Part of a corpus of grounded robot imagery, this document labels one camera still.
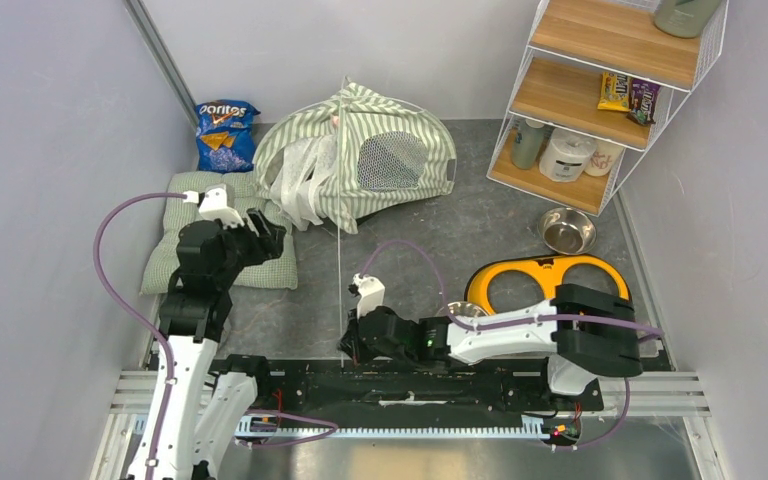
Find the yellow pet bowl holder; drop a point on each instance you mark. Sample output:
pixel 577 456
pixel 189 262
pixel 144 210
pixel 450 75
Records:
pixel 547 271

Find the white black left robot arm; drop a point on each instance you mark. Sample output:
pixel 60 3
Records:
pixel 198 401

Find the yellow candy bag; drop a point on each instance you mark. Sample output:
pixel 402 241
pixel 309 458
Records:
pixel 614 93

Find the blue Doritos chip bag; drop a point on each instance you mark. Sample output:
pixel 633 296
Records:
pixel 224 136

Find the dark purple candy bag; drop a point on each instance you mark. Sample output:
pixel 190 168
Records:
pixel 643 97

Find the green bottle shelf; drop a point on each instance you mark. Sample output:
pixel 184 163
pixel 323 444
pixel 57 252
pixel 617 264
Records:
pixel 529 137
pixel 684 18

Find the green striped pet tent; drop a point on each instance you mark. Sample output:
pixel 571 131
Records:
pixel 351 156

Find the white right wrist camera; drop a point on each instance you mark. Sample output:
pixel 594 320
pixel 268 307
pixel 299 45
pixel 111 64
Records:
pixel 370 292

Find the white wire wooden shelf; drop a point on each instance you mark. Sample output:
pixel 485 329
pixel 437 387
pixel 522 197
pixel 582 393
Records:
pixel 605 70

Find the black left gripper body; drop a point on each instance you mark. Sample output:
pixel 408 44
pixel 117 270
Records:
pixel 244 249

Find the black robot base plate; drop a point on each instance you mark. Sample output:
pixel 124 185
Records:
pixel 513 385

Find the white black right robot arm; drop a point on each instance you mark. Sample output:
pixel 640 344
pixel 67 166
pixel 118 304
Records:
pixel 583 333

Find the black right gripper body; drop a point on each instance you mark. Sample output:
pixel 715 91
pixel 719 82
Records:
pixel 361 352

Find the steel bowl near shelf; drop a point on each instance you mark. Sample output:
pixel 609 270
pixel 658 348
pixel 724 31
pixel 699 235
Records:
pixel 567 231

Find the white toilet paper roll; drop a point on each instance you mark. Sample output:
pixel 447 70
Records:
pixel 566 155

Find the thin white tent pole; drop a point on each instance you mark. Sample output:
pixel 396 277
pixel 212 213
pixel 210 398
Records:
pixel 339 265

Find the steel bowl front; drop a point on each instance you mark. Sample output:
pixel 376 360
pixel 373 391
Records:
pixel 462 308

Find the cream printed cup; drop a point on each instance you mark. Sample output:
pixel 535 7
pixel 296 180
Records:
pixel 603 159

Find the green bottle lower shelf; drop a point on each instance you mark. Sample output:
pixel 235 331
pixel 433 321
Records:
pixel 529 137

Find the green bottle top shelf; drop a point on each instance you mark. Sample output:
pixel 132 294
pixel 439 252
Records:
pixel 684 18

